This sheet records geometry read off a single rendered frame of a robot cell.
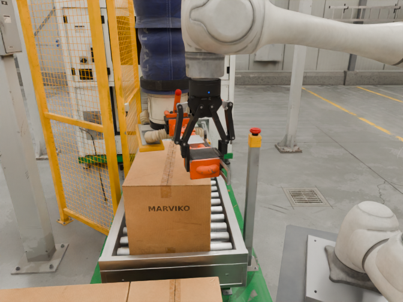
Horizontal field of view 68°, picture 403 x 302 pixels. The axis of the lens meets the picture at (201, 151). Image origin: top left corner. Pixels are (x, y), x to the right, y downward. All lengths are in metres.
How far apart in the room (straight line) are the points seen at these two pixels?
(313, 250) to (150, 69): 0.95
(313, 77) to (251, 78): 2.02
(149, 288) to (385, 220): 0.96
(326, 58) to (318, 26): 10.18
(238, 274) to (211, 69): 1.15
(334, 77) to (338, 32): 10.14
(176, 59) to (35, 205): 1.54
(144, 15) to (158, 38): 0.09
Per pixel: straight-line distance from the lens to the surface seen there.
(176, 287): 1.44
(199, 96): 0.68
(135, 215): 1.45
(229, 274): 1.59
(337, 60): 10.96
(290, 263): 1.28
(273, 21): 0.55
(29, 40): 2.57
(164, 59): 1.19
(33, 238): 2.50
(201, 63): 0.66
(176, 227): 1.47
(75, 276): 2.43
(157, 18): 1.18
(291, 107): 4.34
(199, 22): 0.49
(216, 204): 2.01
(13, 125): 2.15
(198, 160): 0.71
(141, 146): 1.20
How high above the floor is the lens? 1.58
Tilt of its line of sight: 22 degrees down
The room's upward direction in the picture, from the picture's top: straight up
